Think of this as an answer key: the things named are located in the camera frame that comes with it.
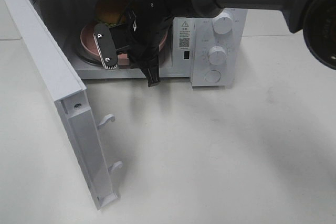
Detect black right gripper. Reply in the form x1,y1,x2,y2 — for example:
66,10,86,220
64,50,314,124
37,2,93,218
126,16,173,87

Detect round white door button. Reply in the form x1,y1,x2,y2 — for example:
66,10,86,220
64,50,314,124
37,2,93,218
205,70,221,83

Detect pink round plate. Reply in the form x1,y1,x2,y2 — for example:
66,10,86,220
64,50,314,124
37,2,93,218
80,22,168,67

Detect toy burger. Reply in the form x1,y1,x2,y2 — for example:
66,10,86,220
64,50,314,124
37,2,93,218
95,0,131,26

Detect white microwave door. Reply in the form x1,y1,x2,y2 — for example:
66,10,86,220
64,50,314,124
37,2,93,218
4,0,123,209

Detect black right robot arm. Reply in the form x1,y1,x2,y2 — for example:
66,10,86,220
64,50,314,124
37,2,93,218
127,0,335,86

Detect glass microwave turntable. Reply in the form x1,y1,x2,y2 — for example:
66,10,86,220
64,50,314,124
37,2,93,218
72,41,172,69

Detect upper white microwave knob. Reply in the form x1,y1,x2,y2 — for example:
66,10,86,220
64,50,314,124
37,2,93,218
212,12,234,35

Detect white microwave oven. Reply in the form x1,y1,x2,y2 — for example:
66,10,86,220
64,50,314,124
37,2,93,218
6,0,249,90

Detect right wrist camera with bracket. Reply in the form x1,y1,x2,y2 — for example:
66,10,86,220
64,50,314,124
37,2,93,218
93,23,131,70

